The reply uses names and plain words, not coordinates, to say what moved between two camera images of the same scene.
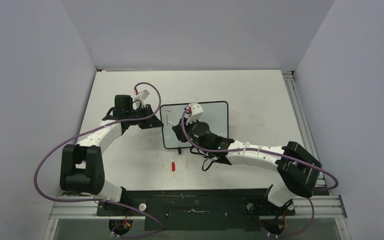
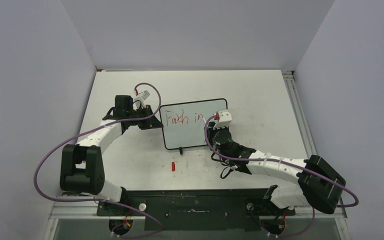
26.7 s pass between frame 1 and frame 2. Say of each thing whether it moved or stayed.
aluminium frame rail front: stayed
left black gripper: stayed
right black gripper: moved
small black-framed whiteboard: stayed
